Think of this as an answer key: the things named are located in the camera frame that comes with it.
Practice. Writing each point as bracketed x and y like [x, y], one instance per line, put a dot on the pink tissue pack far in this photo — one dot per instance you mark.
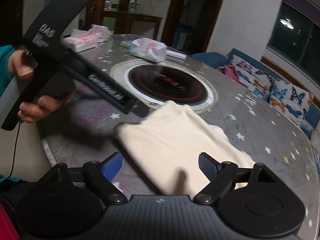
[81, 40]

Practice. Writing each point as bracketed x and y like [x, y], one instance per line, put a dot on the teal sleeve left forearm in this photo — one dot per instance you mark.
[5, 76]

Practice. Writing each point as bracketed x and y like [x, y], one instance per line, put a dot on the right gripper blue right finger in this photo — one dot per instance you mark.
[221, 179]

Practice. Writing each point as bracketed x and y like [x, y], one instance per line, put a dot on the pink cloth on sofa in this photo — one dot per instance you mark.
[230, 72]

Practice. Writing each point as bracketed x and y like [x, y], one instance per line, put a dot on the round black induction cooktop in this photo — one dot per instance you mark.
[156, 84]

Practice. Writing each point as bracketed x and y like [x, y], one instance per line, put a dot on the dark window with frame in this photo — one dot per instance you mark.
[296, 35]

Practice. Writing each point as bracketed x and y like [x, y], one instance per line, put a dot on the blue corner sofa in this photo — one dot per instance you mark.
[217, 60]

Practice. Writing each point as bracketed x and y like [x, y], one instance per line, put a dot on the butterfly cushion left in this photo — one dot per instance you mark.
[257, 81]

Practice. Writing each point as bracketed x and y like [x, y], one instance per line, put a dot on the person's left hand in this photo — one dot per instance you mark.
[23, 67]

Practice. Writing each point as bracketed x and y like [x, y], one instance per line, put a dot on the butterfly cushion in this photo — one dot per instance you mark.
[257, 81]
[290, 100]

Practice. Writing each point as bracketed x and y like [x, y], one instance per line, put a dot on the butterfly cushion right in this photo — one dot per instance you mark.
[290, 100]

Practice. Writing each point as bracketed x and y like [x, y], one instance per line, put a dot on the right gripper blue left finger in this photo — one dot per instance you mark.
[98, 179]

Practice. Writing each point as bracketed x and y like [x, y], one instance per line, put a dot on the white remote control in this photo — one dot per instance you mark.
[175, 54]

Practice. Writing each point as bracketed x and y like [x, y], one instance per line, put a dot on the cream white sweater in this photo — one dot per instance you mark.
[167, 144]

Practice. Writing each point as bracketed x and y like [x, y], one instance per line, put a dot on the dark wooden side table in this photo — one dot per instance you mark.
[125, 19]

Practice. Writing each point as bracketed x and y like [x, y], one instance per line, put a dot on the white pink tissue pack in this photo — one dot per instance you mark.
[148, 49]

